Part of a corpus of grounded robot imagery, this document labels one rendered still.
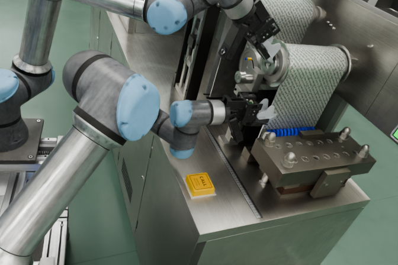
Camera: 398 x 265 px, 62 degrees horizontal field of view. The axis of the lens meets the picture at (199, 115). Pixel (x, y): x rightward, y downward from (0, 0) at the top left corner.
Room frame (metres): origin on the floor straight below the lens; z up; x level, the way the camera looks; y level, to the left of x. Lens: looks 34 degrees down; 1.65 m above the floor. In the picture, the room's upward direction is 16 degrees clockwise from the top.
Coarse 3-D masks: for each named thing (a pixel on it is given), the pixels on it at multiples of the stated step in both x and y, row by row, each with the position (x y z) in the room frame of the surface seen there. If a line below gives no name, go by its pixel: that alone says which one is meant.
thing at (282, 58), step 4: (280, 48) 0.98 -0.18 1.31; (280, 52) 0.97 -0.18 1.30; (280, 56) 0.96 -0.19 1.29; (284, 56) 0.96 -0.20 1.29; (280, 60) 0.95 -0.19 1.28; (284, 60) 0.95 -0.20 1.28; (280, 64) 0.95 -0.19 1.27; (284, 64) 0.94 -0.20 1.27; (280, 68) 0.94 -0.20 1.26; (284, 68) 0.94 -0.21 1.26; (276, 72) 0.95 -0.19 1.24; (280, 72) 0.94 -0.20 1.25; (264, 76) 0.99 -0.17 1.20; (268, 76) 0.97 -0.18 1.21; (272, 76) 0.96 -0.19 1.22; (276, 76) 0.95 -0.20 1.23; (280, 76) 0.94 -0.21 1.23; (268, 80) 0.97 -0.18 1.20; (272, 80) 0.95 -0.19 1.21; (276, 80) 0.95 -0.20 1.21
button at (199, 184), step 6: (192, 174) 0.75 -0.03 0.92; (198, 174) 0.76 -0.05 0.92; (204, 174) 0.77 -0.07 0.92; (186, 180) 0.74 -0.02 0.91; (192, 180) 0.73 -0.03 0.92; (198, 180) 0.73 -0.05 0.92; (204, 180) 0.74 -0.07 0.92; (210, 180) 0.75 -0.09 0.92; (192, 186) 0.70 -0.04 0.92; (198, 186) 0.71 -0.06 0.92; (204, 186) 0.72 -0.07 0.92; (210, 186) 0.72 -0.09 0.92; (192, 192) 0.69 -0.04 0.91; (198, 192) 0.69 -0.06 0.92; (204, 192) 0.70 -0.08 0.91; (210, 192) 0.71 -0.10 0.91
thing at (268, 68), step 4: (276, 56) 0.97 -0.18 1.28; (276, 60) 0.96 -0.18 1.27; (264, 64) 0.99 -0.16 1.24; (268, 64) 0.98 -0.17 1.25; (272, 64) 0.96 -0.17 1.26; (276, 64) 0.95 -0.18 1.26; (264, 68) 0.99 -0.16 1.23; (268, 68) 0.98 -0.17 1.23; (272, 68) 0.95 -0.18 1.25; (276, 68) 0.95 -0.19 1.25; (264, 72) 0.98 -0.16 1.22; (268, 72) 0.96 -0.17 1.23; (272, 72) 0.95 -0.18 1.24
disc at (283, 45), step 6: (276, 42) 1.01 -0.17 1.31; (282, 42) 0.99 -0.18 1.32; (282, 48) 0.98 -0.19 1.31; (288, 54) 0.95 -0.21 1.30; (288, 60) 0.94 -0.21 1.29; (288, 66) 0.93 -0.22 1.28; (264, 78) 1.00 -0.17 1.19; (282, 78) 0.93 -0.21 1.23; (270, 84) 0.97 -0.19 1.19; (276, 84) 0.95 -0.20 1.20
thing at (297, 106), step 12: (276, 96) 0.94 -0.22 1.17; (288, 96) 0.96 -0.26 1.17; (300, 96) 0.99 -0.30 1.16; (312, 96) 1.01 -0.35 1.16; (324, 96) 1.04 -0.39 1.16; (276, 108) 0.95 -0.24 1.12; (288, 108) 0.97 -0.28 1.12; (300, 108) 1.00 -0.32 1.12; (312, 108) 1.03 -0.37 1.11; (324, 108) 1.06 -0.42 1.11; (276, 120) 0.96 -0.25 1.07; (288, 120) 0.99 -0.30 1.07; (300, 120) 1.01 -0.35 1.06; (312, 120) 1.04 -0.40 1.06
